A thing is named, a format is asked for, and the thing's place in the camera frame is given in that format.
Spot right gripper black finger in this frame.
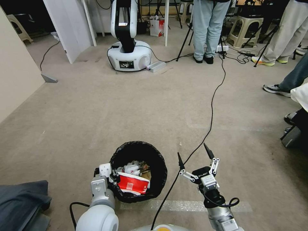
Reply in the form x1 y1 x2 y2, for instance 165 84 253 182
177 152 200 183
203 142 220 176

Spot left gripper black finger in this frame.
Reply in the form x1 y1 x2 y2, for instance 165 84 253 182
110 169 121 185

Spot black trash bin with bag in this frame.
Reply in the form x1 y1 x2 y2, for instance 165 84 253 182
109 141 168 204

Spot crumpled white paper trash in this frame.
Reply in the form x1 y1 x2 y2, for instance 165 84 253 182
123 160 143 175

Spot brown wrapper trash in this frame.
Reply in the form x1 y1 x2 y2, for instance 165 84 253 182
140 163 151 180

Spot red paper cup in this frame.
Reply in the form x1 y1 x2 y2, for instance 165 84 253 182
117 172 151 196

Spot white robot front shell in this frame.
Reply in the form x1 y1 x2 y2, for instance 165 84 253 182
130 223 184 231

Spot grey and black box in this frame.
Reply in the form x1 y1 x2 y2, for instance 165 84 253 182
280 124 308 149

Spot person's black shoes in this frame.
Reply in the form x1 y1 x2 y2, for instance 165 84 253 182
283 107 308 135

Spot dark grey cloth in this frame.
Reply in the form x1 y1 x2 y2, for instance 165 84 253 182
0 180 52 231

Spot white cloth bag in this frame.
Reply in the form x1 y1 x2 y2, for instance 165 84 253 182
290 82 308 114

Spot person's leg with grey sneaker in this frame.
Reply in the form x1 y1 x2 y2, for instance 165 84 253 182
262 52 308 98

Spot grey metal partition foot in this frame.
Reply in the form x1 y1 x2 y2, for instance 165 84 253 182
40 73 58 84

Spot person in pale jeans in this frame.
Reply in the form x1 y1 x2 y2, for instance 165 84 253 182
192 0 232 64

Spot beige plastic stool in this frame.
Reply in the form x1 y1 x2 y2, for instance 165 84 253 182
179 0 194 23
227 15 264 49
6 14 34 45

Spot white and red paper bag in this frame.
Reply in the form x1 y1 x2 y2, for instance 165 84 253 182
149 16 166 37

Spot white table leg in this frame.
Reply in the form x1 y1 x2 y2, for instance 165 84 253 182
164 0 169 47

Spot white and black robot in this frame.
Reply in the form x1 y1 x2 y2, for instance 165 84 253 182
107 0 153 72

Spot person in beige trousers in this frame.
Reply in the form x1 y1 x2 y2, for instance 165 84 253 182
251 0 308 68

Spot beige partition panel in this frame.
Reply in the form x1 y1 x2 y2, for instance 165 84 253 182
0 4 47 124

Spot white partition panel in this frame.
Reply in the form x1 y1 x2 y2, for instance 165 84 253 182
43 0 97 64

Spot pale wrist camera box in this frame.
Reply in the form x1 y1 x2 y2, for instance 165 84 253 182
99 163 112 176
200 174 220 192

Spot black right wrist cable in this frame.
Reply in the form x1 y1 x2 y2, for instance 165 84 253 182
217 197 240 210

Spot long black floor cable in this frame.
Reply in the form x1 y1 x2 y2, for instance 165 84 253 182
150 52 227 230

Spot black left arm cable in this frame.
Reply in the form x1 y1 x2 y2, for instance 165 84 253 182
69 201 91 229

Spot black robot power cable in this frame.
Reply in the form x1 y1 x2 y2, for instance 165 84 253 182
133 39 179 64

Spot black camera tripod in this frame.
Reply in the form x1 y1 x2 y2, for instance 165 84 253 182
253 23 280 68
175 22 194 62

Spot thin dark floor cable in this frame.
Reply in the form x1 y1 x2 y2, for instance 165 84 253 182
39 39 61 73

